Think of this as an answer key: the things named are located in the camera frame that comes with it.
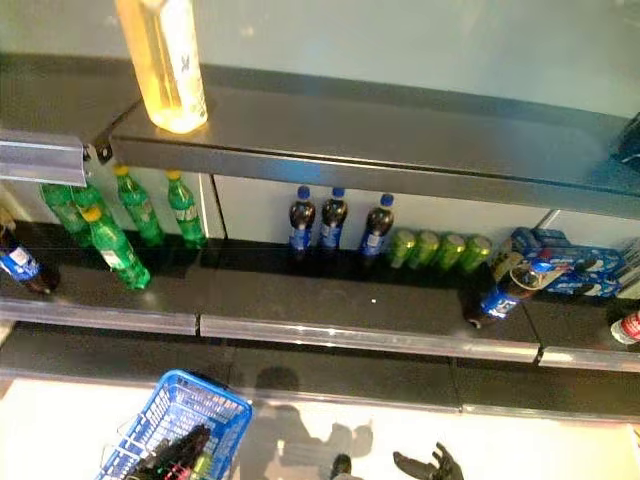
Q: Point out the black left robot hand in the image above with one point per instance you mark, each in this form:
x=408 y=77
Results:
x=172 y=452

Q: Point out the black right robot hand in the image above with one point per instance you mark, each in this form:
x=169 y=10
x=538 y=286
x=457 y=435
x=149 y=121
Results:
x=440 y=472

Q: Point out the blue plastic shopping basket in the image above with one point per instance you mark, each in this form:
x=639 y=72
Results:
x=230 y=420

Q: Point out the black right robot foot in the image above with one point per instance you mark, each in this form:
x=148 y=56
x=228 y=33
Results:
x=341 y=465

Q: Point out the cola bottle blue label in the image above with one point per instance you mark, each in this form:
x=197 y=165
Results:
x=500 y=302
x=332 y=225
x=376 y=232
x=301 y=225
x=22 y=265

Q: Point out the blue cookie box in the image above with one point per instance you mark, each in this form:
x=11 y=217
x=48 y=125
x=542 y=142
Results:
x=590 y=260
x=552 y=239
x=585 y=286
x=525 y=240

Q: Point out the large yellow tea bottle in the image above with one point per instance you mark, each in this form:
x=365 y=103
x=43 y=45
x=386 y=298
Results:
x=165 y=70

